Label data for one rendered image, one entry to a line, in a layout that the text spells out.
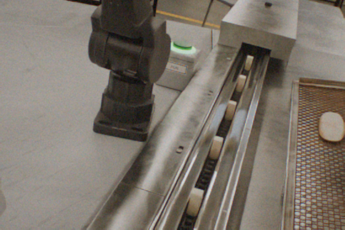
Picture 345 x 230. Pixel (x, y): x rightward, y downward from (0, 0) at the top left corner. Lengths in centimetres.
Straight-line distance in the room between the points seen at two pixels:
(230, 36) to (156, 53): 48
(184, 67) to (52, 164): 36
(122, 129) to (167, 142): 10
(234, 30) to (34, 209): 70
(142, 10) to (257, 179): 29
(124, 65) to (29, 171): 20
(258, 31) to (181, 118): 45
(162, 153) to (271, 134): 28
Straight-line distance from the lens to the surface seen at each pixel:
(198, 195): 53
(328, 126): 70
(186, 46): 89
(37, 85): 85
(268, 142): 80
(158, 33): 63
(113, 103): 70
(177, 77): 89
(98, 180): 61
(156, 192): 53
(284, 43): 110
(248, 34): 110
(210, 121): 74
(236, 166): 62
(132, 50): 64
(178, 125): 68
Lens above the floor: 118
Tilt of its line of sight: 25 degrees down
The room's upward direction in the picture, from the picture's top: 11 degrees clockwise
